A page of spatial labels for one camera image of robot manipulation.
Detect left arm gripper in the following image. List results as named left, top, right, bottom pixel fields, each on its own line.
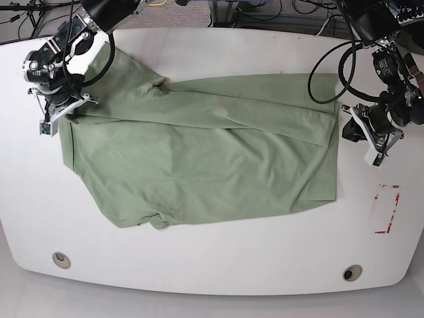
left=341, top=103, right=404, bottom=166

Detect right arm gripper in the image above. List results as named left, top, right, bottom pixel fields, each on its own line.
left=27, top=87, right=98, bottom=136

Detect green polo shirt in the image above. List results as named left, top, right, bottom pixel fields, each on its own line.
left=59, top=51, right=339, bottom=229

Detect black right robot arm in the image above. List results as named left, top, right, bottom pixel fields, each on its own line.
left=23, top=0, right=151, bottom=136

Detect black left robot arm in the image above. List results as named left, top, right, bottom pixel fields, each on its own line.
left=335, top=1, right=423, bottom=167

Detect red tape rectangle marker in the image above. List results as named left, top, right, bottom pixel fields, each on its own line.
left=370, top=184, right=401, bottom=234

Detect black tripod legs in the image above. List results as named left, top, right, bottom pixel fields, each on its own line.
left=1, top=1, right=81, bottom=45

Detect white power strip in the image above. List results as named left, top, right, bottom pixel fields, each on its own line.
left=397, top=6, right=423, bottom=25

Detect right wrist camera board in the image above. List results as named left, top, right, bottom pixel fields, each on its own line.
left=40, top=122, right=51, bottom=136

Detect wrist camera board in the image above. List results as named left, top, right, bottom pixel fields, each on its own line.
left=40, top=122, right=51, bottom=136
left=372, top=156, right=384, bottom=167

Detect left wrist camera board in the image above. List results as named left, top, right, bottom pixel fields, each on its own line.
left=372, top=156, right=384, bottom=167

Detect right table cable grommet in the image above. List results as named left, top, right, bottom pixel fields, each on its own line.
left=343, top=264, right=363, bottom=282

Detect table cable grommet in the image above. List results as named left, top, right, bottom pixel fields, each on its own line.
left=52, top=252, right=72, bottom=270
left=343, top=264, right=363, bottom=282

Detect left table cable grommet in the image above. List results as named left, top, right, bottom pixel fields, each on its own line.
left=52, top=252, right=72, bottom=270

